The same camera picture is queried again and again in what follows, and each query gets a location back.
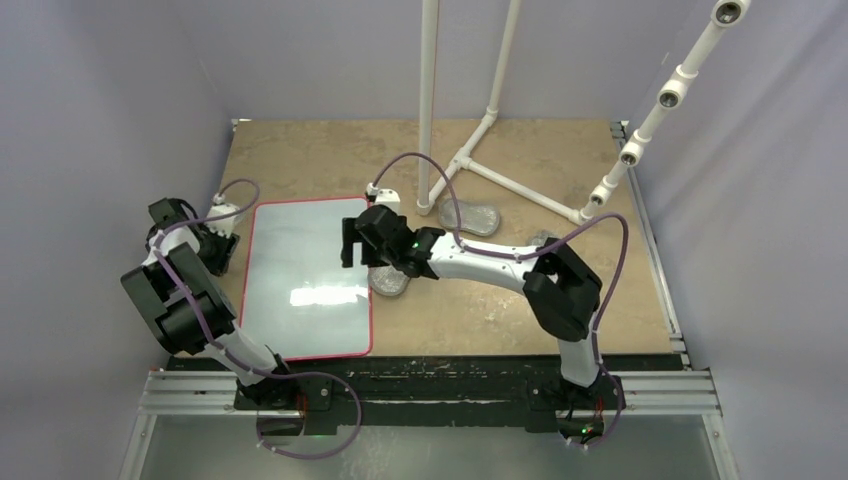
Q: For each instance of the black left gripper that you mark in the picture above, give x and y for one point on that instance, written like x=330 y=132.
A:
x=217 y=264

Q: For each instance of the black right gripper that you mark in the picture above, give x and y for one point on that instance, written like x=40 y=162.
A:
x=352 y=236

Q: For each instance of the white board with pink rim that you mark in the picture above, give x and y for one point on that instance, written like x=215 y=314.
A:
x=298 y=298

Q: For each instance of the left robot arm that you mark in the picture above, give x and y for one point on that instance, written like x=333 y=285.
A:
x=175 y=292

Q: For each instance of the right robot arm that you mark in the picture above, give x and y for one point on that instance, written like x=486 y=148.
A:
x=563 y=292

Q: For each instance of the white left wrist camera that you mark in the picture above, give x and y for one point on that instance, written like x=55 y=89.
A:
x=222 y=217

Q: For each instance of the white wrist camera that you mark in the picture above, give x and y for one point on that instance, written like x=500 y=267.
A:
x=222 y=217
x=383 y=196

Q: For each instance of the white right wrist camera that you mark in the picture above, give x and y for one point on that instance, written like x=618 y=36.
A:
x=383 y=196

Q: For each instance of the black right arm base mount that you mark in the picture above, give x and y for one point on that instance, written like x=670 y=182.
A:
x=579 y=414

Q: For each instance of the white PVC pipe frame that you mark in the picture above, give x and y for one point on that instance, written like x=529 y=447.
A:
x=568 y=99

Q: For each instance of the aluminium frame rails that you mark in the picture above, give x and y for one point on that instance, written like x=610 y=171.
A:
x=672 y=425

